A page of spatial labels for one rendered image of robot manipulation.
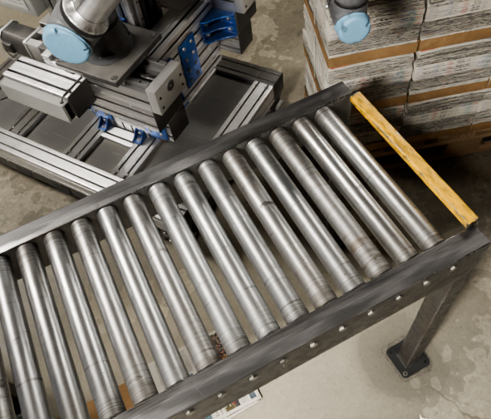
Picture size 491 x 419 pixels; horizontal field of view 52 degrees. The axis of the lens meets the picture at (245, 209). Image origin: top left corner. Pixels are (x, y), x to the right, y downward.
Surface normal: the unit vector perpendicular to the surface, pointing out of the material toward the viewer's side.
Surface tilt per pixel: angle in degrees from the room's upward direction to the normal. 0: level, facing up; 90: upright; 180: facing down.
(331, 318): 0
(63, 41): 95
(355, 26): 90
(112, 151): 0
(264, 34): 0
